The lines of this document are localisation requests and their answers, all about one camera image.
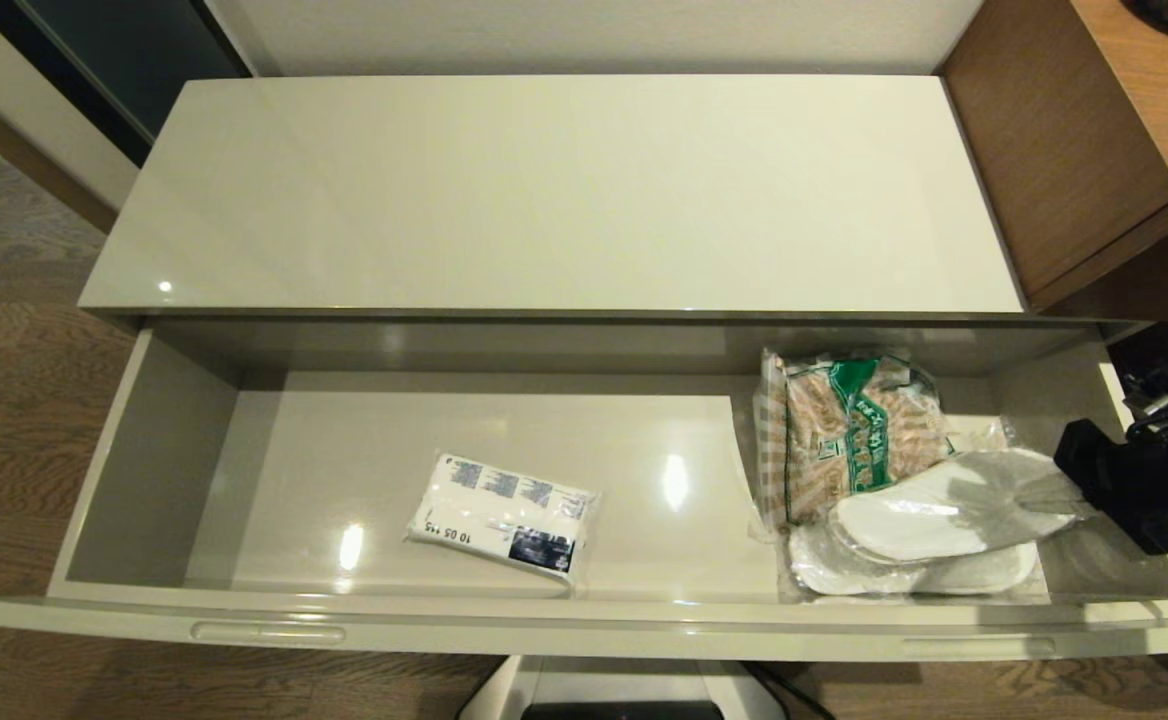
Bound white slippers in flat bag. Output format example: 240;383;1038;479
787;520;1040;599

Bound white tissue pack blue print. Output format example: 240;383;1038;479
406;452;600;586

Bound glossy grey cabinet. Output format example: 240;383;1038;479
79;75;1148;343

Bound black floor cable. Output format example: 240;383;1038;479
739;658;835;720

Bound open grey drawer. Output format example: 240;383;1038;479
0;318;1168;661

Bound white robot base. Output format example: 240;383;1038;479
459;655;785;720

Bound white slippers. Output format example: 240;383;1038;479
829;448;1095;563
787;520;1040;599

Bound dark glass door panel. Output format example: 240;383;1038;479
0;0;253;169

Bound brown wooden desk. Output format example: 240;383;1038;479
939;0;1168;323

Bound green brown snack bag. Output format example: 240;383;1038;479
752;347;981;533

